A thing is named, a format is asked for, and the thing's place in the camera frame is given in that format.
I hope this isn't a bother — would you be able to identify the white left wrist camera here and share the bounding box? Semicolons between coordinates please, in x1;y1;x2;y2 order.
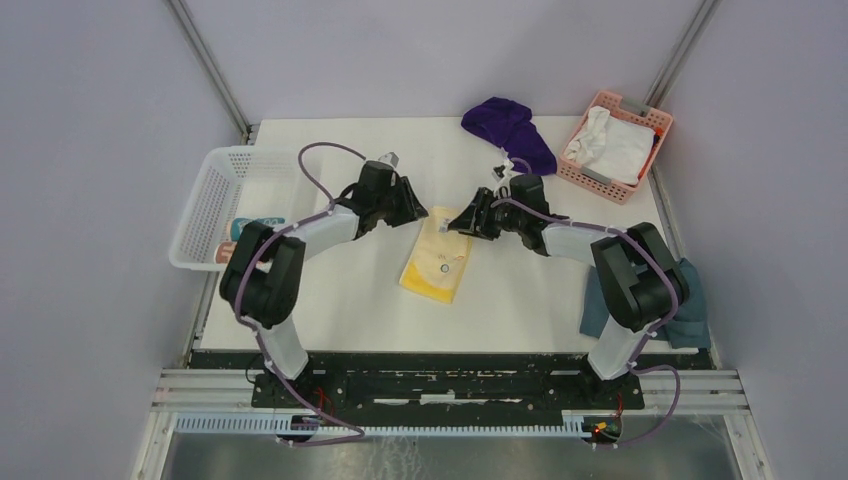
377;152;400;170

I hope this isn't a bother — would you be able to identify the pink plastic basket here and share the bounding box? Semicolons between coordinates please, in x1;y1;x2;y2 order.
556;90;674;205

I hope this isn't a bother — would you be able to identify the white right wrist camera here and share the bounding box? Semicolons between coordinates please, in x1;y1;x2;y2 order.
492;158;515;182

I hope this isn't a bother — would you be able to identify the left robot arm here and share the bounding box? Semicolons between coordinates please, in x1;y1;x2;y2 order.
219;161;428;407

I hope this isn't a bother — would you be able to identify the cream rabbit text towel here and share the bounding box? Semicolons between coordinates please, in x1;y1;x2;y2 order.
214;241;237;264

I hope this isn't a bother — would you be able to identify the white plastic basket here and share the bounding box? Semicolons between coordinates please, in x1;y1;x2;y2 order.
168;146;317;271

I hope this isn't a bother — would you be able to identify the teal bunny pattern towel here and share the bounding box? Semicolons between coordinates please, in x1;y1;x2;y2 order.
226;217;287;241

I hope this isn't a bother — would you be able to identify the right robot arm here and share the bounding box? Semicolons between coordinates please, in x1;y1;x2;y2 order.
446;174;690;408

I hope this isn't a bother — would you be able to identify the dark teal cloth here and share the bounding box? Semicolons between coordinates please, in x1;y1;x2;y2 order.
579;258;711;349

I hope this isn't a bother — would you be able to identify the yellow cloth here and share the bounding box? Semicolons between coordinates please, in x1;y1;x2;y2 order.
399;207;472;304

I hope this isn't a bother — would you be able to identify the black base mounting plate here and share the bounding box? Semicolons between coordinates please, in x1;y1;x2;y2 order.
187;349;719;429

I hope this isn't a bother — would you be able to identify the white toothed cable rail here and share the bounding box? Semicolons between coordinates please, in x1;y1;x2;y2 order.
174;413;590;440

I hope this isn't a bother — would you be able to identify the purple cloth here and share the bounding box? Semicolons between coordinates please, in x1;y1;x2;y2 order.
460;97;557;176

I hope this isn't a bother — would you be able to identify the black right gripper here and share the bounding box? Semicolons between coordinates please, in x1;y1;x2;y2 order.
447;187;525;242

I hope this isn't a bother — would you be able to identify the white cloth in basket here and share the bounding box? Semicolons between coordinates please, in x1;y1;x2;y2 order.
564;106;655;185

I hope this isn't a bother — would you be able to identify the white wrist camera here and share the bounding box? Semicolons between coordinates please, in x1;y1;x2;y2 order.
492;158;515;182
377;152;400;170

